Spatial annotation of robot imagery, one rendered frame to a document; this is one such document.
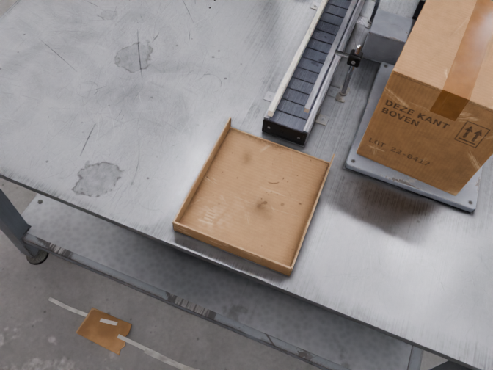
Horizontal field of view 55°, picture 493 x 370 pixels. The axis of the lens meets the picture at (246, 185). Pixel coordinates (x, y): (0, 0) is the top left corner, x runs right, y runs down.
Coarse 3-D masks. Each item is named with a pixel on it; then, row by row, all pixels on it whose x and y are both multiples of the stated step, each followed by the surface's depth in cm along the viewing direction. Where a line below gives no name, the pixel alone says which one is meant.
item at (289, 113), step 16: (336, 0) 134; (336, 16) 130; (320, 32) 127; (336, 32) 127; (320, 48) 123; (304, 64) 120; (320, 64) 121; (304, 80) 117; (288, 96) 114; (304, 96) 115; (288, 112) 112; (304, 112) 112
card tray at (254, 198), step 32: (224, 128) 109; (224, 160) 109; (256, 160) 110; (288, 160) 110; (320, 160) 111; (192, 192) 102; (224, 192) 105; (256, 192) 105; (288, 192) 106; (320, 192) 102; (192, 224) 100; (224, 224) 101; (256, 224) 101; (288, 224) 102; (256, 256) 94; (288, 256) 98
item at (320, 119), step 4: (372, 0) 142; (312, 4) 140; (316, 4) 140; (312, 8) 139; (316, 8) 139; (268, 92) 121; (272, 92) 121; (268, 96) 120; (272, 96) 120; (268, 100) 120; (320, 108) 116; (316, 116) 115; (320, 116) 118; (324, 116) 118; (316, 120) 117; (320, 120) 117; (324, 120) 117; (324, 124) 117
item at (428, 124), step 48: (432, 0) 98; (480, 0) 99; (432, 48) 91; (480, 48) 92; (384, 96) 93; (432, 96) 88; (480, 96) 85; (384, 144) 103; (432, 144) 97; (480, 144) 91
